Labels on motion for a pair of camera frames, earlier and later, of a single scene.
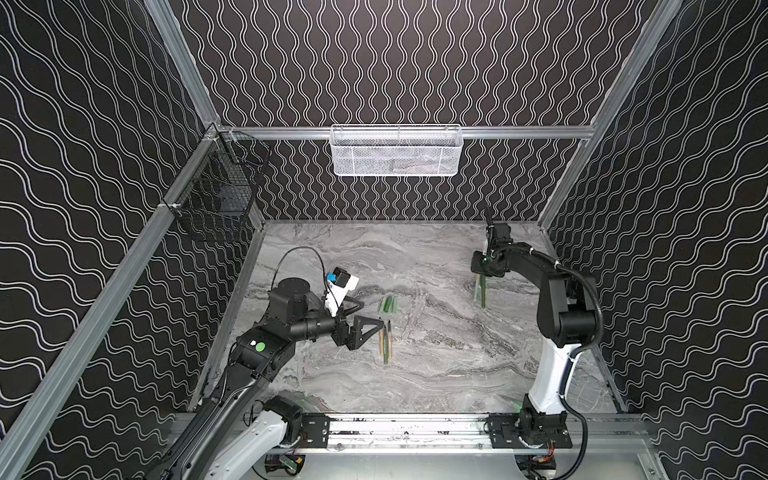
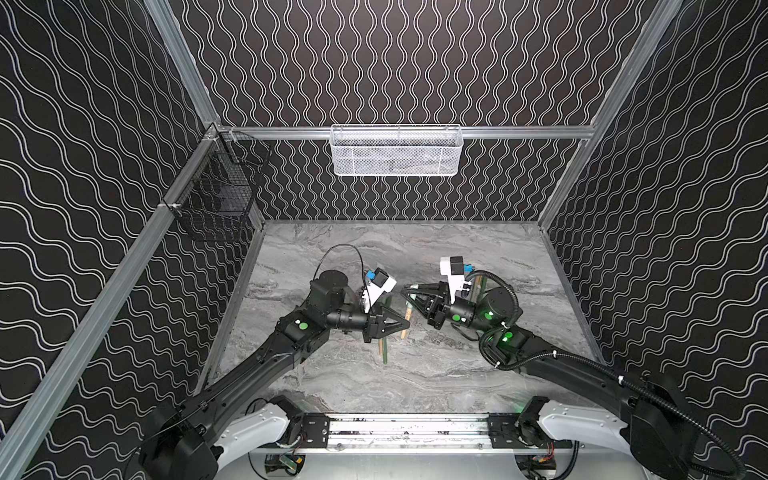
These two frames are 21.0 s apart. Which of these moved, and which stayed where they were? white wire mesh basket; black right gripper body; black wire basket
Moved: black right gripper body
Stayed: white wire mesh basket; black wire basket
